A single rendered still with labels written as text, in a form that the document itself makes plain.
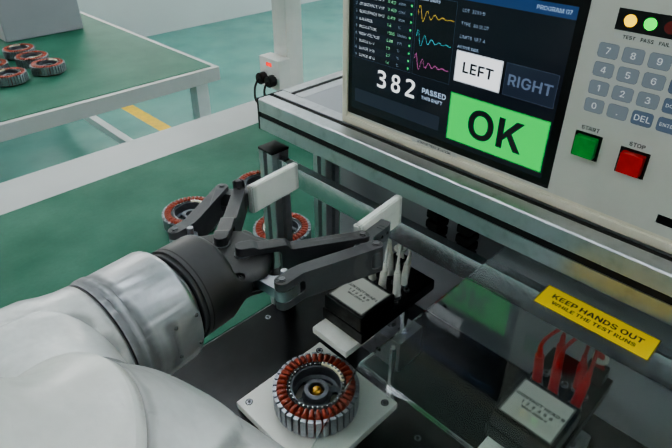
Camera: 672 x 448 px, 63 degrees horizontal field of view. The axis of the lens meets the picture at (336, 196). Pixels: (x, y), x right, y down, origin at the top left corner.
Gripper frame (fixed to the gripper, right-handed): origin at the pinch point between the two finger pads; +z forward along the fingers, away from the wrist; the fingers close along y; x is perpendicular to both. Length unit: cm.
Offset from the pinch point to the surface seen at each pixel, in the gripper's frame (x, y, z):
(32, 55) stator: -21, -182, 55
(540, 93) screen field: 11.0, 15.7, 8.9
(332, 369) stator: -28.2, -3.6, 3.1
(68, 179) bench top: -30, -91, 15
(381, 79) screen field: 8.7, -2.3, 11.6
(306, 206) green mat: -32, -39, 40
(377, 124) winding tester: 3.3, -3.0, 11.9
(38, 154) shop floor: -93, -271, 84
